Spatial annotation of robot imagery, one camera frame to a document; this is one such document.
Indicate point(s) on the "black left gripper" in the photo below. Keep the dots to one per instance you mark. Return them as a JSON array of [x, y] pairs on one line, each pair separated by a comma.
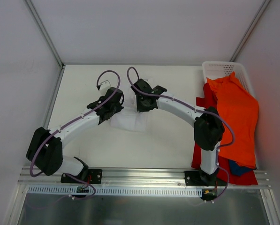
[[112, 112]]

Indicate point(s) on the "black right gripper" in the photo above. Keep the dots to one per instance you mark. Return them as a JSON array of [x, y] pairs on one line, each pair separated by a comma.
[[142, 103]]

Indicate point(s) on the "white t shirt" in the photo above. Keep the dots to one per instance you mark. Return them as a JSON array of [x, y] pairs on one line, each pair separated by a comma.
[[129, 118]]

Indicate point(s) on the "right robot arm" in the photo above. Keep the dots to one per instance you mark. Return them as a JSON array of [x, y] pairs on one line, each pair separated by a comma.
[[208, 128]]

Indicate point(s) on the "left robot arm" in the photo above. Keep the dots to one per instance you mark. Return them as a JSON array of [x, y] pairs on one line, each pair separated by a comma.
[[45, 151]]

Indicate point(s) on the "red t shirt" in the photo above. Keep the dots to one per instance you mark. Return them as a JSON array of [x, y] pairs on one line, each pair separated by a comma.
[[207, 101]]

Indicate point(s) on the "white plastic basket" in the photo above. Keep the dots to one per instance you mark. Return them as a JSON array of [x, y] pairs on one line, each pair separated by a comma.
[[218, 69]]

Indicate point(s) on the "orange t shirt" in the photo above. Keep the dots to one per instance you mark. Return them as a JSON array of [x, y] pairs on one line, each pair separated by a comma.
[[240, 110]]

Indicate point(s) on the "blue t shirt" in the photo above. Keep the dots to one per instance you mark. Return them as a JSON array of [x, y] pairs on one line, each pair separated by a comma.
[[238, 170]]

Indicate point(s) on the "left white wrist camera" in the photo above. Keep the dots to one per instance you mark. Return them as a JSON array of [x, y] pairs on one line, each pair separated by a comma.
[[104, 86]]

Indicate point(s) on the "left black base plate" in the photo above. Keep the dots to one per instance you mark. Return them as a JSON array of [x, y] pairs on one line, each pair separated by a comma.
[[95, 175]]

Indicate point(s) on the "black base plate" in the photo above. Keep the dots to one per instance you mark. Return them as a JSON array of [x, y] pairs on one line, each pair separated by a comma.
[[192, 178], [95, 175]]

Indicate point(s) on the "aluminium mounting rail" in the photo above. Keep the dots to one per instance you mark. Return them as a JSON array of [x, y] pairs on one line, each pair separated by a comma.
[[121, 177]]

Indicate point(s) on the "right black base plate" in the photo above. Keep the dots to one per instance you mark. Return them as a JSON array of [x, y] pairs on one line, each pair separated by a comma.
[[192, 178]]

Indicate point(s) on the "white slotted cable duct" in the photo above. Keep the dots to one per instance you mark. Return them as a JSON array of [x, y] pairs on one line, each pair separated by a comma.
[[117, 191]]

